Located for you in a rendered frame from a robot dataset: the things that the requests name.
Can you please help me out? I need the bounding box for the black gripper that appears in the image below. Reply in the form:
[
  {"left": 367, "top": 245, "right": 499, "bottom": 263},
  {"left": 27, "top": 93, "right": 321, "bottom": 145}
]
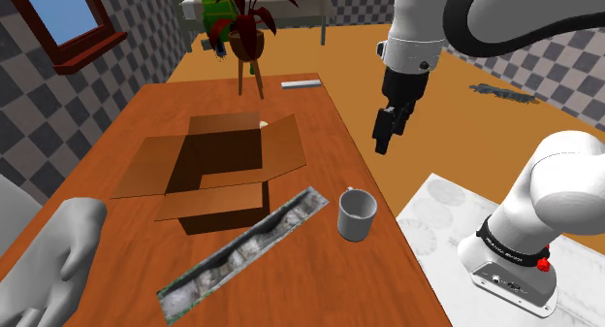
[{"left": 371, "top": 67, "right": 430, "bottom": 156}]

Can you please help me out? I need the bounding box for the small flat grey bar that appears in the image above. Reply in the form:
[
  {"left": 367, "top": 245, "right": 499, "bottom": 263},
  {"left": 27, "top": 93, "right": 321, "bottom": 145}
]
[{"left": 280, "top": 79, "right": 323, "bottom": 90}]

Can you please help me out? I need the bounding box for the grey mug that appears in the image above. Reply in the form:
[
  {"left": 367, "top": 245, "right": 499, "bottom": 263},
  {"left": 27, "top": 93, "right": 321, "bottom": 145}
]
[{"left": 336, "top": 186, "right": 379, "bottom": 243}]

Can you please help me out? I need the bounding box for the dark grey flat floor object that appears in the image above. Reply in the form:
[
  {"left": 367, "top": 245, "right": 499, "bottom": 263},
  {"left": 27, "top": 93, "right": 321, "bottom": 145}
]
[{"left": 468, "top": 82, "right": 540, "bottom": 107}]

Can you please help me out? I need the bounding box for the white patterned robot stand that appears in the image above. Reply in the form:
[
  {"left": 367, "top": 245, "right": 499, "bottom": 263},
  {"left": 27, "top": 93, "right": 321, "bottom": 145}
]
[{"left": 396, "top": 173, "right": 605, "bottom": 327}]

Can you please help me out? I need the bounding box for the red potted plant on stand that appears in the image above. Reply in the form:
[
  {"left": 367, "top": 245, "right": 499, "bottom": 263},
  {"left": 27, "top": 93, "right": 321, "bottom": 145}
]
[{"left": 207, "top": 0, "right": 300, "bottom": 101}]

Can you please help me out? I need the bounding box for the brown wooden table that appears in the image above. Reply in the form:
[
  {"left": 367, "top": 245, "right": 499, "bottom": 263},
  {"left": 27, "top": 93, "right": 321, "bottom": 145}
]
[{"left": 0, "top": 72, "right": 453, "bottom": 327}]

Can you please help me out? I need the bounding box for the open brown cardboard box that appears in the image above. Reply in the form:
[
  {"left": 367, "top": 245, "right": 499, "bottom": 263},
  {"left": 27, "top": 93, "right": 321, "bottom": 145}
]
[{"left": 111, "top": 112, "right": 308, "bottom": 237}]

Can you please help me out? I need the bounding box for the long grey mottled tray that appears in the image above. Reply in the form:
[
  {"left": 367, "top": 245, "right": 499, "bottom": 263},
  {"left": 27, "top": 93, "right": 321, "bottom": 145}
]
[{"left": 156, "top": 185, "right": 330, "bottom": 327}]

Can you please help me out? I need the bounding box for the green rounded object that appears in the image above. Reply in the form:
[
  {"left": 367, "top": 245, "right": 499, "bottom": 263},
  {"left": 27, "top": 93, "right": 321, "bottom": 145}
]
[{"left": 197, "top": 0, "right": 240, "bottom": 58}]

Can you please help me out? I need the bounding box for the red framed window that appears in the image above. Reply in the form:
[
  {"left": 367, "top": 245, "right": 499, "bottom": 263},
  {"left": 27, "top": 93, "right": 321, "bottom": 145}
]
[{"left": 0, "top": 0, "right": 129, "bottom": 77}]

